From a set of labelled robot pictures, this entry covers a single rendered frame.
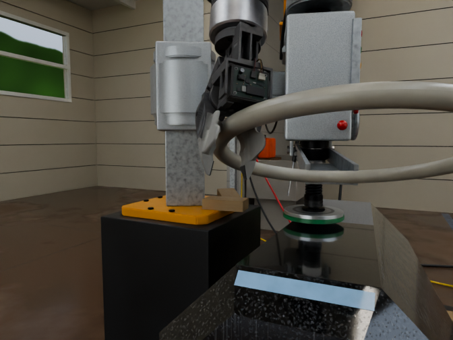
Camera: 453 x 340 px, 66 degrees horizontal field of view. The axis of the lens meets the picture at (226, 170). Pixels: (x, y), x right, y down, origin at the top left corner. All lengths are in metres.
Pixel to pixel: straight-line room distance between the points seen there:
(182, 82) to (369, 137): 4.74
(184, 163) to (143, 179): 6.14
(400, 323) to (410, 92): 0.53
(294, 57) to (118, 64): 7.26
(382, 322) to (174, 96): 1.23
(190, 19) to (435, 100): 1.46
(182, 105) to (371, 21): 5.02
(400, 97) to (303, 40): 0.84
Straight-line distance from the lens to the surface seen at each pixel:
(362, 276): 0.87
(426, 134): 6.08
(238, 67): 0.49
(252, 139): 0.52
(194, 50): 1.69
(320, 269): 0.88
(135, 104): 7.91
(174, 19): 1.78
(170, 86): 1.65
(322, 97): 0.42
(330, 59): 1.24
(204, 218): 1.52
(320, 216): 1.23
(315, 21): 1.26
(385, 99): 0.42
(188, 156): 1.69
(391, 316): 0.82
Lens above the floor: 1.11
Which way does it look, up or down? 5 degrees down
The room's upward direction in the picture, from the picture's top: straight up
